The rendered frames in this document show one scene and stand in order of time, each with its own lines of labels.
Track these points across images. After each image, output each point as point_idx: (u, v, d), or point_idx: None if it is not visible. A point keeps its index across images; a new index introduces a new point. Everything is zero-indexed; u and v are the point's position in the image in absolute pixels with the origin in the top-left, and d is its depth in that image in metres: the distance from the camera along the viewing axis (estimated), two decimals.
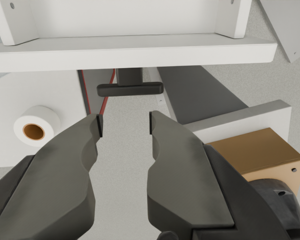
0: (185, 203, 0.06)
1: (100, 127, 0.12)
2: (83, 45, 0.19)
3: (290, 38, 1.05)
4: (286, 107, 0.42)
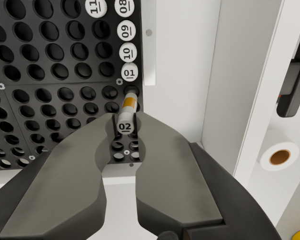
0: (174, 203, 0.06)
1: (115, 126, 0.12)
2: (231, 125, 0.18)
3: None
4: None
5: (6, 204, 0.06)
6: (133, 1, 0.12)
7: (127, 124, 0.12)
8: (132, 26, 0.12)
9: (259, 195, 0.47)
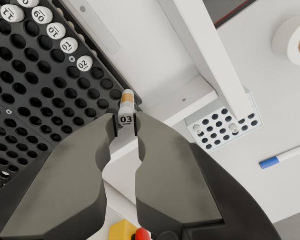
0: (174, 203, 0.06)
1: (115, 126, 0.12)
2: (186, 34, 0.17)
3: None
4: None
5: (6, 203, 0.06)
6: None
7: (82, 61, 0.17)
8: (40, 8, 0.15)
9: None
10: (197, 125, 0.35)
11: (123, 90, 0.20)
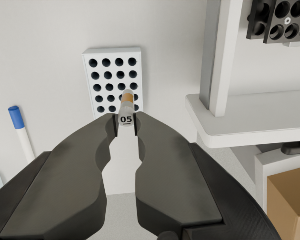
0: (174, 203, 0.06)
1: (115, 126, 0.12)
2: (289, 116, 0.22)
3: None
4: None
5: (6, 203, 0.06)
6: None
7: None
8: None
9: None
10: (133, 118, 0.14)
11: None
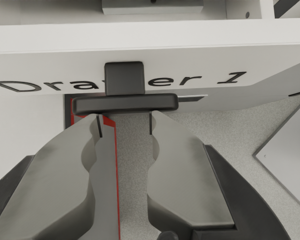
0: (185, 203, 0.06)
1: (100, 127, 0.12)
2: None
3: None
4: None
5: None
6: None
7: None
8: None
9: None
10: None
11: None
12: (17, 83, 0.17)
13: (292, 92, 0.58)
